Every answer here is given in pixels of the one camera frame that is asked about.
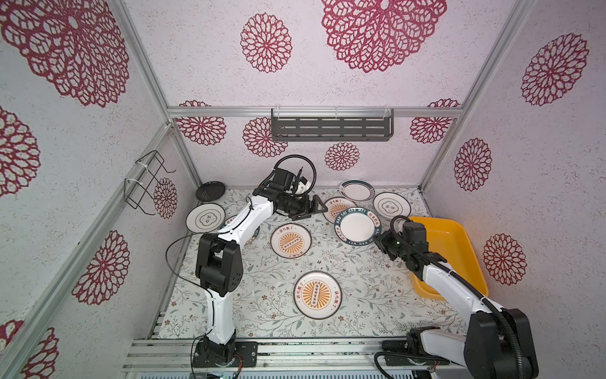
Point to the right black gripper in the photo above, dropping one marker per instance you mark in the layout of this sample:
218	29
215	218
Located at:
382	241

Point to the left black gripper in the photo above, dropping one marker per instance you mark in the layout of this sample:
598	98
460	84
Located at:
304	208

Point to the orange sunburst plate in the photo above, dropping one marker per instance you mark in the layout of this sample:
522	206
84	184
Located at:
335	206
291	241
317	295

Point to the green rim plate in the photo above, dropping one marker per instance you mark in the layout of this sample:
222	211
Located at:
357	190
254	235
357	226

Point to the orange sunburst plate front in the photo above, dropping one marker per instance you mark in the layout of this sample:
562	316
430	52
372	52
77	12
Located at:
317	295

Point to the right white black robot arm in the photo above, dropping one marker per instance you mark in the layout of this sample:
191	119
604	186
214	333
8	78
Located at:
498	342

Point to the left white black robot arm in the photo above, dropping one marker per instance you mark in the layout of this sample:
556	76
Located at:
219	266

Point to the yellow plastic bin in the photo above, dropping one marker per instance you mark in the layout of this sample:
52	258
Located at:
449	239

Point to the orange sunburst plate back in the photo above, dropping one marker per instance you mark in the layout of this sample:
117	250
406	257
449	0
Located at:
335	206

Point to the white plate grey motif right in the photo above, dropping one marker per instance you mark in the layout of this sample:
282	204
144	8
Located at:
390	205

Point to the white plate grey motif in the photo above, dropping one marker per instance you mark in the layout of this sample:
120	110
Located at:
205	218
390	205

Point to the small black dish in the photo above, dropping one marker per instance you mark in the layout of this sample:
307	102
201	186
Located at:
210	191

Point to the white plate grey motif left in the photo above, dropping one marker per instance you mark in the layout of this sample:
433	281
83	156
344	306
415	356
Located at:
205	218

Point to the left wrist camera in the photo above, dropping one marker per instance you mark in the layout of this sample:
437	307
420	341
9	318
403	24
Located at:
289	182

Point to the dark grey wall shelf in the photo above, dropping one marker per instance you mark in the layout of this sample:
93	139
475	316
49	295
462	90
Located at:
330	129

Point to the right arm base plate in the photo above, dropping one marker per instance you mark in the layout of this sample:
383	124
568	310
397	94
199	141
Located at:
398	353

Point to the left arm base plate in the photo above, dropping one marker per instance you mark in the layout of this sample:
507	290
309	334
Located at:
233	354

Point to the black wire wall rack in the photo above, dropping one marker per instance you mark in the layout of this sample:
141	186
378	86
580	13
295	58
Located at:
136	190

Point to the aluminium front rail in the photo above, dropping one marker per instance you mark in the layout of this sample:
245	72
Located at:
323	355

